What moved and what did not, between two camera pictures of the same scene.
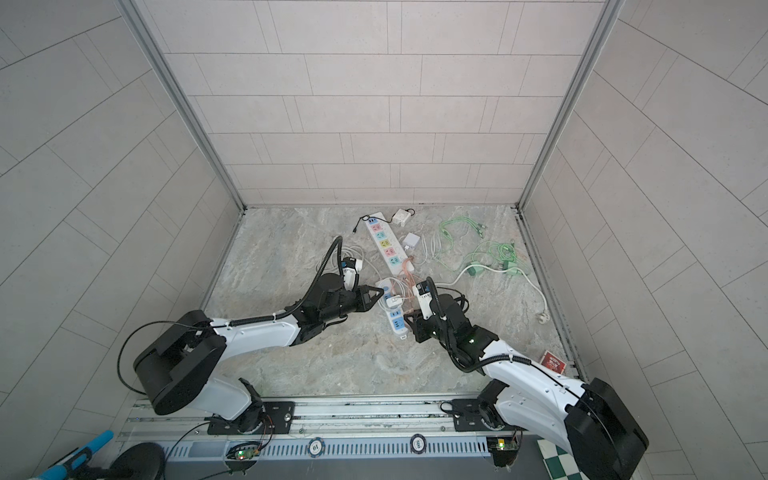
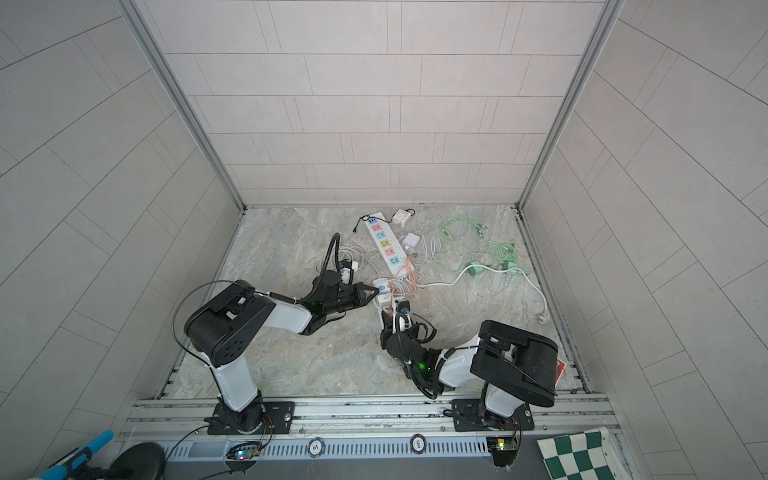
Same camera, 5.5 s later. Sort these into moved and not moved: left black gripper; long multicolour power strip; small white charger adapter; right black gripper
Moved: right black gripper
Not moved: long multicolour power strip; left black gripper; small white charger adapter
